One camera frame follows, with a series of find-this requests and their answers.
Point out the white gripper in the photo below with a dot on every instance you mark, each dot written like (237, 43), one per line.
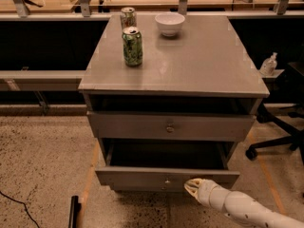
(207, 190)

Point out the grey drawer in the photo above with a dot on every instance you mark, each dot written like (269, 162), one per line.
(163, 166)
(223, 128)

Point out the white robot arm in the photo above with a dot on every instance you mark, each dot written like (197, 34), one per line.
(237, 206)

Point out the grey wooden drawer cabinet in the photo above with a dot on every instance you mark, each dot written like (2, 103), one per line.
(203, 70)

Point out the grey top drawer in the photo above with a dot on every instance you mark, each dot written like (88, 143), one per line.
(223, 128)

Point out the black bar on floor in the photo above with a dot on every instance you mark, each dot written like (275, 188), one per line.
(73, 213)

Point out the clear sanitizer pump bottle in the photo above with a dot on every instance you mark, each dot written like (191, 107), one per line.
(269, 65)

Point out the black office chair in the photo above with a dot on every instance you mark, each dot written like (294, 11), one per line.
(290, 85)

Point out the green soda can front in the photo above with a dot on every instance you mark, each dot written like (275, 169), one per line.
(132, 47)

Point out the white ceramic bowl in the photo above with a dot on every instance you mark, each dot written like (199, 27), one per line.
(169, 23)

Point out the green white soda can rear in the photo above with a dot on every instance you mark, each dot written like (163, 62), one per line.
(128, 17)

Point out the grey metal rail shelf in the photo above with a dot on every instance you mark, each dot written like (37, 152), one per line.
(40, 80)

